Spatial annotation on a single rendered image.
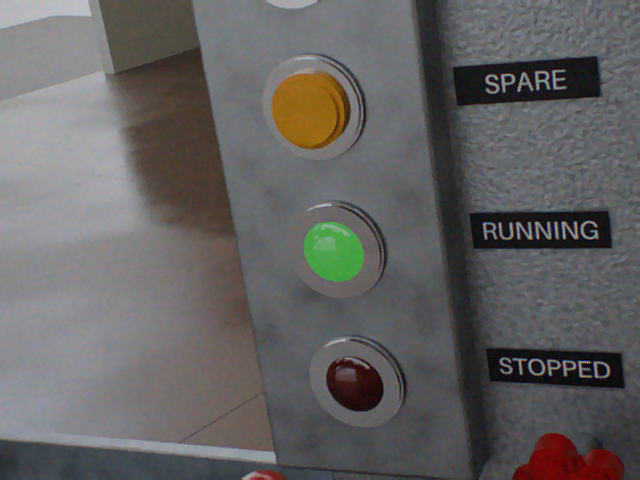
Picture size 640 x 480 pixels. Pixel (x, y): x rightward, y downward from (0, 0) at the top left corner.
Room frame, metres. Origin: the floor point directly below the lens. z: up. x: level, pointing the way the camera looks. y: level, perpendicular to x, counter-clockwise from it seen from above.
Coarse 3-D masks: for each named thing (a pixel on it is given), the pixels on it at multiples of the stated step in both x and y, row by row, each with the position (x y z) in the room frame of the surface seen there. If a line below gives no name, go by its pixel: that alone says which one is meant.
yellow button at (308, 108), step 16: (288, 80) 0.39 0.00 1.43; (304, 80) 0.38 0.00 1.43; (320, 80) 0.38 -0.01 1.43; (288, 96) 0.39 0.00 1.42; (304, 96) 0.38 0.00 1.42; (320, 96) 0.38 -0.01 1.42; (336, 96) 0.38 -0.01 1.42; (272, 112) 0.39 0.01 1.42; (288, 112) 0.39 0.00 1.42; (304, 112) 0.39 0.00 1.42; (320, 112) 0.38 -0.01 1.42; (336, 112) 0.38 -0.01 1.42; (288, 128) 0.39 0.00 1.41; (304, 128) 0.39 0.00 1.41; (320, 128) 0.38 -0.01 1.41; (336, 128) 0.38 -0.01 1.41; (304, 144) 0.39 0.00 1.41; (320, 144) 0.39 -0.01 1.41
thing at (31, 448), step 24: (0, 432) 0.70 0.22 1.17; (24, 432) 0.69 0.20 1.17; (0, 456) 0.69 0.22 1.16; (24, 456) 0.68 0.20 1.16; (48, 456) 0.67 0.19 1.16; (72, 456) 0.67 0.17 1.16; (96, 456) 0.66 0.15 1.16; (120, 456) 0.65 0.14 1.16; (144, 456) 0.65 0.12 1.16; (168, 456) 0.64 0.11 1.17; (192, 456) 0.63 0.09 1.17; (216, 456) 0.63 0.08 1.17; (240, 456) 0.62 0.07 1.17; (264, 456) 0.62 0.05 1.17
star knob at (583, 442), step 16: (544, 448) 0.35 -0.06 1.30; (560, 448) 0.35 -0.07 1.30; (576, 448) 0.35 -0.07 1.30; (592, 448) 0.37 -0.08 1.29; (528, 464) 0.36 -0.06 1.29; (544, 464) 0.35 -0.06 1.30; (560, 464) 0.34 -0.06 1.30; (576, 464) 0.35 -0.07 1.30; (592, 464) 0.34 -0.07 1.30; (608, 464) 0.34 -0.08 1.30
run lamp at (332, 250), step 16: (320, 224) 0.39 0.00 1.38; (336, 224) 0.39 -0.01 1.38; (320, 240) 0.39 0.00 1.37; (336, 240) 0.39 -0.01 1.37; (352, 240) 0.38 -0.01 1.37; (320, 256) 0.39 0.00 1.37; (336, 256) 0.38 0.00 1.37; (352, 256) 0.38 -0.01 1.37; (320, 272) 0.39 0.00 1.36; (336, 272) 0.39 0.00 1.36; (352, 272) 0.39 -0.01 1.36
